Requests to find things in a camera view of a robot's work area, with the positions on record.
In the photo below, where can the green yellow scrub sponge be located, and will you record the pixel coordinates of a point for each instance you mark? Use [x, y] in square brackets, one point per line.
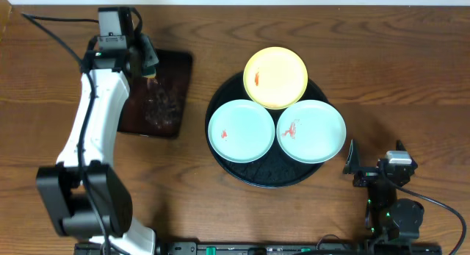
[149, 57]

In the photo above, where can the light green plate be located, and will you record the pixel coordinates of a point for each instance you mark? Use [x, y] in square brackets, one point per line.
[311, 131]
[241, 131]

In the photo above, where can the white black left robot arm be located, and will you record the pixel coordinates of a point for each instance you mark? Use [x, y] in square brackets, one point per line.
[82, 193]

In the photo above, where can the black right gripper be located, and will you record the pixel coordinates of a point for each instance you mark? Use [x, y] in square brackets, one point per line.
[366, 178]

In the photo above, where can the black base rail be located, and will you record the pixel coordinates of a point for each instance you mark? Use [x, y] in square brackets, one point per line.
[189, 248]

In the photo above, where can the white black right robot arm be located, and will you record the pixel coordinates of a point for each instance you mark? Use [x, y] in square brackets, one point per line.
[395, 219]

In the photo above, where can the yellow plate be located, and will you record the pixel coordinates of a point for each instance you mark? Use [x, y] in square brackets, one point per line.
[275, 77]

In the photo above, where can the black rectangular tray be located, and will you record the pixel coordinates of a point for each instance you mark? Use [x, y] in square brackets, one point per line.
[155, 106]

